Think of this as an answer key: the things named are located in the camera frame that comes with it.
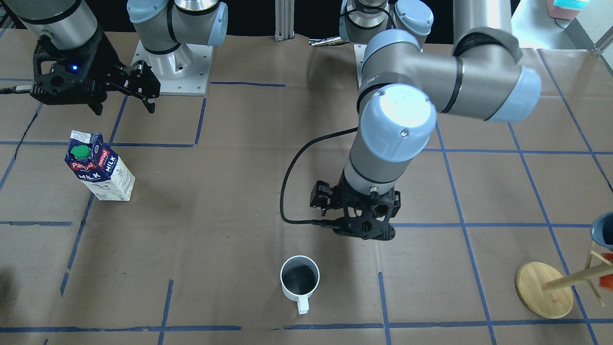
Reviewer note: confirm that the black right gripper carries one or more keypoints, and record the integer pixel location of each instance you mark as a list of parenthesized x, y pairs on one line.
[(106, 61)]

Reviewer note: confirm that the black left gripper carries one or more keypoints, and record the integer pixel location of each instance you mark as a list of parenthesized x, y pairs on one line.
[(321, 195)]

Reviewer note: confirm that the white mug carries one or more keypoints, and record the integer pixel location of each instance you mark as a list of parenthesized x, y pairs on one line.
[(299, 278)]

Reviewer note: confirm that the blue white milk carton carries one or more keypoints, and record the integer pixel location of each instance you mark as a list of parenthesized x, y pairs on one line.
[(100, 168)]

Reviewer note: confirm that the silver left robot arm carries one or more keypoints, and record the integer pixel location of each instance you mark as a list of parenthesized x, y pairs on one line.
[(403, 89)]

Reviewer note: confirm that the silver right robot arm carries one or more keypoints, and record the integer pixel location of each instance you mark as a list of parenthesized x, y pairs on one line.
[(161, 25)]

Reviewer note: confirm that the wooden mug tree stand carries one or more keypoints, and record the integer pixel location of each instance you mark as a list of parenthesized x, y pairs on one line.
[(549, 294)]

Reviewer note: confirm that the blue mug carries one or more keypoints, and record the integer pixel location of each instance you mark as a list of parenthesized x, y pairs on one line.
[(602, 231)]

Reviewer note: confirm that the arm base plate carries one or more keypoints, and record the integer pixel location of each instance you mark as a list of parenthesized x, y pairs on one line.
[(183, 72)]

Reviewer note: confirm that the aluminium frame post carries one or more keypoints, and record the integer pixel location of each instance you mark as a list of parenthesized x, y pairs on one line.
[(284, 20)]

